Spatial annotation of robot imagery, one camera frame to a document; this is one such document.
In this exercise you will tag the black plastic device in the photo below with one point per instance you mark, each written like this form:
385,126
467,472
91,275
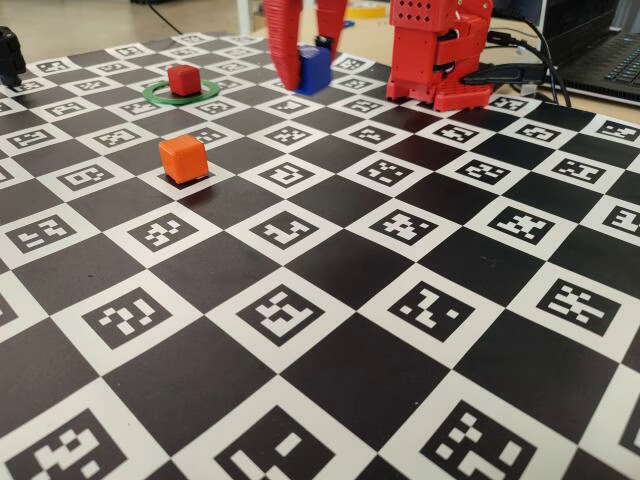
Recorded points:
10,60

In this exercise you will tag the yellow tape roll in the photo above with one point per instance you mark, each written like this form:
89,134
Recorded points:
367,11

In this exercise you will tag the red robot arm with base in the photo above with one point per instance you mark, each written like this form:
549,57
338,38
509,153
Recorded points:
440,55

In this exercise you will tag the black laptop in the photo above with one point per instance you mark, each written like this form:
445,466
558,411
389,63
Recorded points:
595,45

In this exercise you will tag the white furniture leg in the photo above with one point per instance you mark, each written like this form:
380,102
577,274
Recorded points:
246,15

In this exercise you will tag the blue cube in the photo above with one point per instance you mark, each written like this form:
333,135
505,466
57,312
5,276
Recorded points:
315,70

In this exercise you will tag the orange cube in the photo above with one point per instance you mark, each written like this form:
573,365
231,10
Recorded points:
182,157

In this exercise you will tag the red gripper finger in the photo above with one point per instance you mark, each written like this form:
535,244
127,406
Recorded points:
282,45
331,22

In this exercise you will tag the black white marker checkerboard mat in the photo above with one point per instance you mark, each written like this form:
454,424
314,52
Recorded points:
300,325

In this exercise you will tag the red cube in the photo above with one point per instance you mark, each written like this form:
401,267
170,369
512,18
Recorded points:
184,80

